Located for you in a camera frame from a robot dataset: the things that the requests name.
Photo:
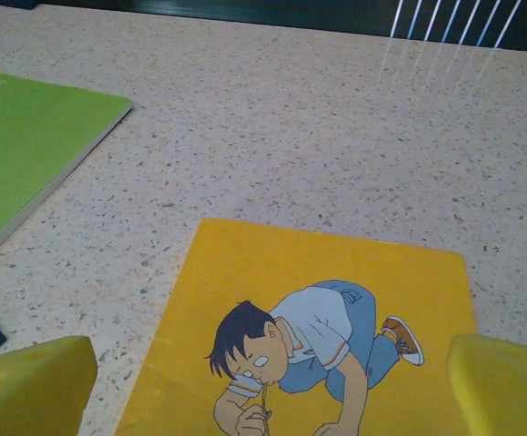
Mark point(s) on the green book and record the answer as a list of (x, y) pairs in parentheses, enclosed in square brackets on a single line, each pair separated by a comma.
[(27, 136)]

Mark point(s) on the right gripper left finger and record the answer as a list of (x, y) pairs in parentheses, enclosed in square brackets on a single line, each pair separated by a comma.
[(27, 390)]

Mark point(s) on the yellow book with cartoon boy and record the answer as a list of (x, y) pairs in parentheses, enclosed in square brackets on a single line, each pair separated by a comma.
[(227, 272)]

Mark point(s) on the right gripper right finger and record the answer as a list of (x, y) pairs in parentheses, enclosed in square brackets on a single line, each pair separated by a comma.
[(504, 390)]

